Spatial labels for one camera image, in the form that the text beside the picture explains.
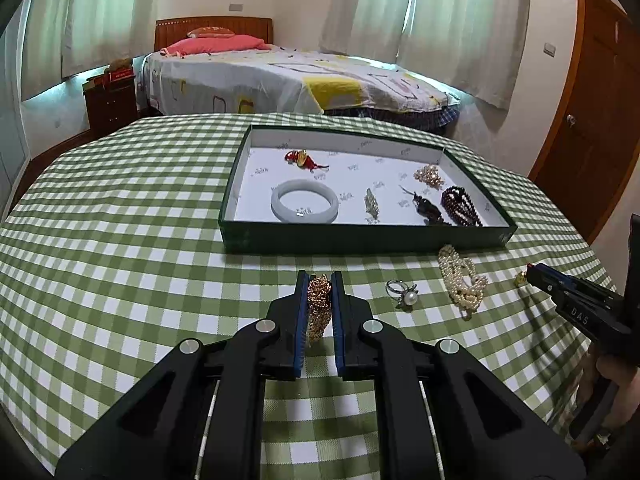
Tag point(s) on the red rose earring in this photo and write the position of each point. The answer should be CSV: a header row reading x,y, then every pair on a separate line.
x,y
521,278

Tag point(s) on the white jade bangle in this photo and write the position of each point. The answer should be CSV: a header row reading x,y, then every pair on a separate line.
x,y
280,205

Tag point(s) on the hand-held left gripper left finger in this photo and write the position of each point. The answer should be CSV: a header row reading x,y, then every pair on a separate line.
x,y
300,320

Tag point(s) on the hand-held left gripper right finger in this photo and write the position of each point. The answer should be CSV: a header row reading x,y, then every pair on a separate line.
x,y
336,320

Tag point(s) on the small patterned pillow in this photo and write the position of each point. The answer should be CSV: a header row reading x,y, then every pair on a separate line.
x,y
210,32

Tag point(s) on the person's right hand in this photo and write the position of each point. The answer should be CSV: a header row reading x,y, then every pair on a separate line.
x,y
610,367

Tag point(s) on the frosted glass wardrobe door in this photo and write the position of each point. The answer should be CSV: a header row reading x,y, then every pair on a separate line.
x,y
10,135

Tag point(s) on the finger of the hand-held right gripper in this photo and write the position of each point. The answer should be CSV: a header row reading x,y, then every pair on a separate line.
x,y
585,284
545,280

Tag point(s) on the dark green shallow box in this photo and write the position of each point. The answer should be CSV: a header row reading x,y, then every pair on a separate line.
x,y
340,170

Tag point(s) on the white sheer curtain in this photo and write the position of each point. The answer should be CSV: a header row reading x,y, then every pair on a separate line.
x,y
370,5
45,25
465,30
110,10

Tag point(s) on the silver rhinestone brooch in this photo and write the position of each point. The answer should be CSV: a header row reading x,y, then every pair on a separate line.
x,y
371,204

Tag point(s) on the blue plaid bed sheet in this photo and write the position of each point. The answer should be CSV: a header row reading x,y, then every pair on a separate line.
x,y
400,117

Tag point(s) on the red box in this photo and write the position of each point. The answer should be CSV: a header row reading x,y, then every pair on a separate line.
x,y
117,76

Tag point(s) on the pink pillow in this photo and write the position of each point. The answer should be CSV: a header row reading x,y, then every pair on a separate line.
x,y
220,44

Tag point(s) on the small brown box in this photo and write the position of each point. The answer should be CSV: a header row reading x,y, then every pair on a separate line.
x,y
92,84

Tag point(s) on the white light switch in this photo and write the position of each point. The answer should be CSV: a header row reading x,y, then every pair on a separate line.
x,y
550,49

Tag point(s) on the pearl rhinestone brooch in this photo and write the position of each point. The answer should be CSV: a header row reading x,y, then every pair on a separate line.
x,y
430,176

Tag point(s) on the brown plush toy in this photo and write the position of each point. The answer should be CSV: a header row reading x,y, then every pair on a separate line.
x,y
119,64

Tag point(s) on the wooden bed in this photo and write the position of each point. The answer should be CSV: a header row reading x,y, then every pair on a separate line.
x,y
225,27

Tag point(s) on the patterned white bedspread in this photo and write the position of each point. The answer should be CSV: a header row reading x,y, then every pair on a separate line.
x,y
250,70

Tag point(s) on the dark brown pendant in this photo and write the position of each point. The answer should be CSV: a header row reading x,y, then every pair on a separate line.
x,y
427,208

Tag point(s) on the brown wooden door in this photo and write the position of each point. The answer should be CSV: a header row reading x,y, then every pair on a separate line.
x,y
590,110

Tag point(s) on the green checkered tablecloth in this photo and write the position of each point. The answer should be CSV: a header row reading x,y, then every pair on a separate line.
x,y
125,210

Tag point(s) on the dark wooden nightstand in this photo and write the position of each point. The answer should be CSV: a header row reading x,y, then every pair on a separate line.
x,y
107,107

